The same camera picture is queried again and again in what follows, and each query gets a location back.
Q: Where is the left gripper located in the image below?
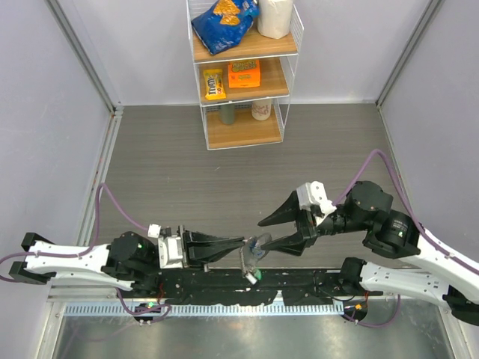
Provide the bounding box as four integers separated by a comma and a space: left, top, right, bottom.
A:
158, 224, 245, 273

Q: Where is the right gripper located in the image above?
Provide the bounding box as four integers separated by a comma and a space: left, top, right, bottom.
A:
257, 188, 370, 255

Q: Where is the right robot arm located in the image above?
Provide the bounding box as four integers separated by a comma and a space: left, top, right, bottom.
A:
258, 181, 478, 325

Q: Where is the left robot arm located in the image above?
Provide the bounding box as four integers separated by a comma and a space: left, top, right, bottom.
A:
8, 224, 245, 298

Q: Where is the white printed cup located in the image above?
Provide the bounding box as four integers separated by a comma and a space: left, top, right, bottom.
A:
251, 99, 272, 121

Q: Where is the grey green can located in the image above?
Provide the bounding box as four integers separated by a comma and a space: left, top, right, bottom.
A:
219, 104, 235, 125

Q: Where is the orange snack box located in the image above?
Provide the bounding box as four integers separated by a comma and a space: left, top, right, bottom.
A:
228, 59, 261, 88

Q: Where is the yellow candy bag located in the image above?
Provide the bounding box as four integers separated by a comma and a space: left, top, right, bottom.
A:
203, 69, 226, 101

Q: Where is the white paper towel roll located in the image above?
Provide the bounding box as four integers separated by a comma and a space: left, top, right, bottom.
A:
257, 0, 293, 40

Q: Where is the blue chips bag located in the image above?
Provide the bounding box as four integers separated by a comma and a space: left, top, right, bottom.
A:
191, 1, 260, 55

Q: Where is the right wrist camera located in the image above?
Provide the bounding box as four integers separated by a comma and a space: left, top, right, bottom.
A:
296, 181, 337, 218

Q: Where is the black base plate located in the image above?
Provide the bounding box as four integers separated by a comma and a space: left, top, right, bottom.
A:
121, 269, 366, 306

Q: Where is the white slotted cable duct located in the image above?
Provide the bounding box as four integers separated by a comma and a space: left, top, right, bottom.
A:
64, 301, 344, 317

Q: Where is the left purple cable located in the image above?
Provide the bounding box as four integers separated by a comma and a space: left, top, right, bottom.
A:
0, 182, 173, 323

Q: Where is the purple cable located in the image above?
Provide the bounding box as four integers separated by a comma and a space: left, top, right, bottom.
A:
335, 148, 479, 329
0, 182, 173, 323

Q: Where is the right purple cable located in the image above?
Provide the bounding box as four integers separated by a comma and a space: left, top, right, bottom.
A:
335, 148, 479, 329

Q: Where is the white wire shelf unit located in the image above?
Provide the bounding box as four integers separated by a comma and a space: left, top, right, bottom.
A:
188, 8, 304, 150

